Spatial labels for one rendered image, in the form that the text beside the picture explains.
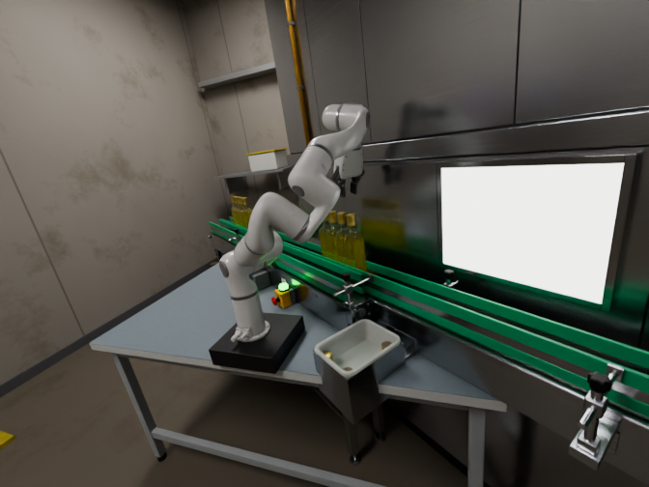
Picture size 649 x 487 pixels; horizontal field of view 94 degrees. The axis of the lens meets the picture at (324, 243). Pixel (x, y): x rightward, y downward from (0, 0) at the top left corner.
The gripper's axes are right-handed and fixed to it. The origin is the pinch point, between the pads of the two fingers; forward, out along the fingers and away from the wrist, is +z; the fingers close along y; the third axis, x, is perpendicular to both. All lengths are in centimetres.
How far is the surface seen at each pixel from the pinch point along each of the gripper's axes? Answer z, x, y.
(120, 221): 101, -269, 76
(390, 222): 11.8, 11.6, -12.0
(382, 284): 24.9, 25.6, 4.0
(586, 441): 16, 84, 15
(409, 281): 23.7, 30.7, -3.5
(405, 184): -4.4, 15.6, -12.1
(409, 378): 39, 49, 15
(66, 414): 159, -109, 138
